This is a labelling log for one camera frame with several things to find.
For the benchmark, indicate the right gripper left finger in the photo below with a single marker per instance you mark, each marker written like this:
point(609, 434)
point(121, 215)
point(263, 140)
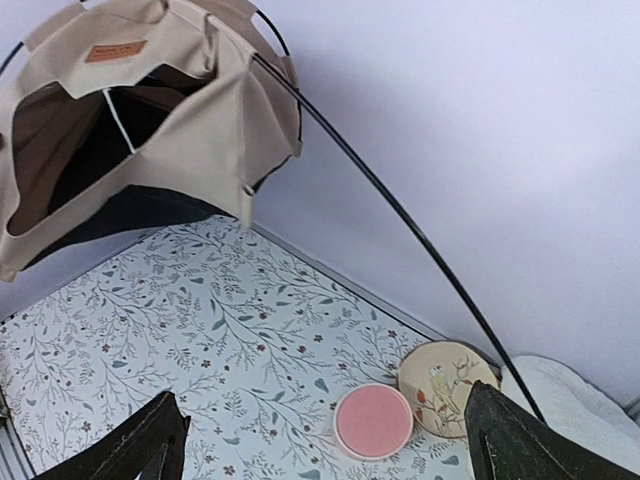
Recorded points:
point(150, 444)

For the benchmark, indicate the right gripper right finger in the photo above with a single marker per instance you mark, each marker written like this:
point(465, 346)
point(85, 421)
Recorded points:
point(506, 442)

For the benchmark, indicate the beige fabric pet tent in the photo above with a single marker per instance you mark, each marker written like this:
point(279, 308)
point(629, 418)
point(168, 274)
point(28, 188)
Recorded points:
point(139, 114)

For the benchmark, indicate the black flexible tent pole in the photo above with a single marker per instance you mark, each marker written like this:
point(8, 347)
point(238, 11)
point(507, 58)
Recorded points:
point(304, 105)

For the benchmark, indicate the pink round pet bowl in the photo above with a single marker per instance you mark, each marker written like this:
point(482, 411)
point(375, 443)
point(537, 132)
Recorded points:
point(372, 422)

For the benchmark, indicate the white and brown pillow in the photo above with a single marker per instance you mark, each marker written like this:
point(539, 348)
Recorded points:
point(580, 412)

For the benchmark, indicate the beige bird-print plate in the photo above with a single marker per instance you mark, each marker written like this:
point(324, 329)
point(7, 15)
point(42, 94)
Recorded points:
point(436, 379)

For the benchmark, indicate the floral table mat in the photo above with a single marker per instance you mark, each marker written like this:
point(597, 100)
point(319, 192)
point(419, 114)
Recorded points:
point(257, 346)

